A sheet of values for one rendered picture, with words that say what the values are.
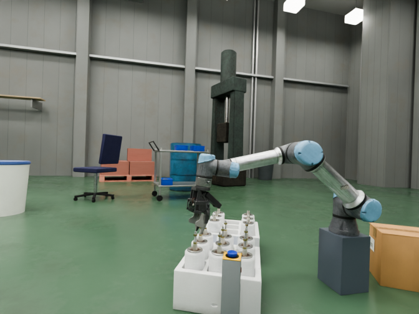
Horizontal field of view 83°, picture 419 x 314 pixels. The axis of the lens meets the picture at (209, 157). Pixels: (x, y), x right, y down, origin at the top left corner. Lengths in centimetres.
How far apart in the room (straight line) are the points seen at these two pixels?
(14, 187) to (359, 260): 316
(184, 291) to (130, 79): 719
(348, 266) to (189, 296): 84
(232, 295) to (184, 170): 373
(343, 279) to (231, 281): 72
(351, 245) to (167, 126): 673
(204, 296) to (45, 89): 770
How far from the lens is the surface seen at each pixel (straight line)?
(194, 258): 119
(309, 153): 118
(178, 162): 464
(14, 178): 328
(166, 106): 775
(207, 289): 120
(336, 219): 153
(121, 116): 773
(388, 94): 818
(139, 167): 632
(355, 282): 161
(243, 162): 123
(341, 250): 149
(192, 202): 109
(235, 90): 575
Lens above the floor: 70
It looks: level
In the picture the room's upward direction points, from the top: 2 degrees clockwise
